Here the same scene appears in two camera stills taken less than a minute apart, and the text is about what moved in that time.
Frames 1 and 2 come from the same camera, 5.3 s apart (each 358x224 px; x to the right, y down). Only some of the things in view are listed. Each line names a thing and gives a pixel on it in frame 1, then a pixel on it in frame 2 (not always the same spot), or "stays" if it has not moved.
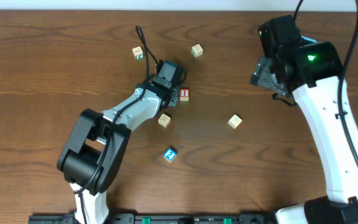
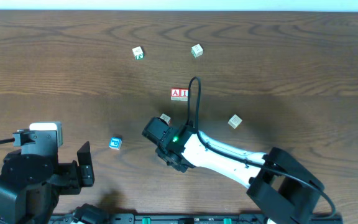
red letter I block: (184, 94) stays
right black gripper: (263, 76) -> (153, 131)
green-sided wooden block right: (197, 50) stays
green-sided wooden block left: (138, 53) stays
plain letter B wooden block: (234, 121) stays
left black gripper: (173, 94) -> (81, 175)
